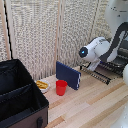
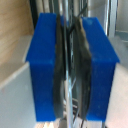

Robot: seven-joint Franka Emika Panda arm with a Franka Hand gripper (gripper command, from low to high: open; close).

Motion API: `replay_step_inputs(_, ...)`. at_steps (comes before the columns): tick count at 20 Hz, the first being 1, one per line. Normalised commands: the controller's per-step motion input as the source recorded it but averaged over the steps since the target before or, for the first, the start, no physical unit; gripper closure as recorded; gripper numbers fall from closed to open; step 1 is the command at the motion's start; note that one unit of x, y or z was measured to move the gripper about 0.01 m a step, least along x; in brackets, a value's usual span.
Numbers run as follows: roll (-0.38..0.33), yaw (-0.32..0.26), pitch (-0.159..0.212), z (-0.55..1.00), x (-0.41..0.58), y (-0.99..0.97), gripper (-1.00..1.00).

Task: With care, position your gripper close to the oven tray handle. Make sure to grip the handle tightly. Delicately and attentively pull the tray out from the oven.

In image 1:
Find black fabric storage case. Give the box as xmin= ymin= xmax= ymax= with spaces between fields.
xmin=0 ymin=58 xmax=51 ymax=128

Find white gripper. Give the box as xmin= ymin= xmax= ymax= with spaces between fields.
xmin=87 ymin=59 xmax=102 ymax=72

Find red plastic cup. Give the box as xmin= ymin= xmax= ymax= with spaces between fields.
xmin=55 ymin=79 xmax=69 ymax=97

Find beige woven folding screen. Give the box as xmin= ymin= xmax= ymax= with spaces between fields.
xmin=0 ymin=0 xmax=114 ymax=82

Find black wire oven tray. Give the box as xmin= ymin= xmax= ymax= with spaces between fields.
xmin=79 ymin=64 xmax=113 ymax=85

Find black dish rack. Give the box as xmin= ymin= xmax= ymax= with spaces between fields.
xmin=99 ymin=46 xmax=128 ymax=80

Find white bowl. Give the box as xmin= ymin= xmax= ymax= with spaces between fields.
xmin=34 ymin=79 xmax=52 ymax=95

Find dark blue box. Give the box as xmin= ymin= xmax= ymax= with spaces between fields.
xmin=55 ymin=60 xmax=82 ymax=91

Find yellow food pieces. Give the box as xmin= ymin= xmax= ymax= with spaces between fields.
xmin=36 ymin=80 xmax=49 ymax=90

